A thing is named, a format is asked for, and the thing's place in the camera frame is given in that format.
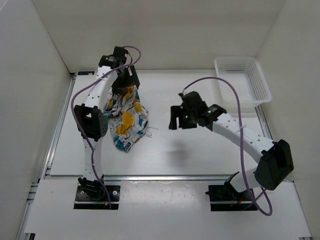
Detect white perforated plastic basket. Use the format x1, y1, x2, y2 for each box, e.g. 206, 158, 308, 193
214, 56, 272, 111

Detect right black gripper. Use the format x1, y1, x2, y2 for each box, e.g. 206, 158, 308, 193
168, 105, 197, 131

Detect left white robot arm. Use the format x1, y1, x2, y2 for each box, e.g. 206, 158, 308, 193
70, 45, 140, 200

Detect white patterned printed shorts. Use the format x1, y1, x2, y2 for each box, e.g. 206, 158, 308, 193
103, 85, 152, 152

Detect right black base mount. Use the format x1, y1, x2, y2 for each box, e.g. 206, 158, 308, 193
205, 171, 258, 212

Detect small black label plate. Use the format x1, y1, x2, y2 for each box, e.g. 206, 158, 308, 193
77, 71, 95, 76

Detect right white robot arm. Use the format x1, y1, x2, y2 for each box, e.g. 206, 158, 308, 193
168, 91, 294, 200

